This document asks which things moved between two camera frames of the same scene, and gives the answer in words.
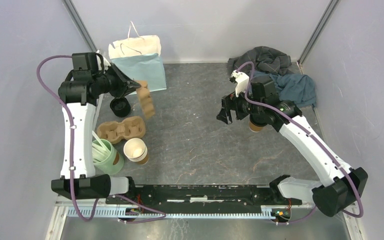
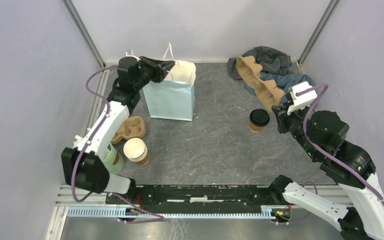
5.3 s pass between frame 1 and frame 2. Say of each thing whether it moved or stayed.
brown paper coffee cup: stayed
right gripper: moved
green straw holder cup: stayed
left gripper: moved
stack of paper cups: stayed
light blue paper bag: moved
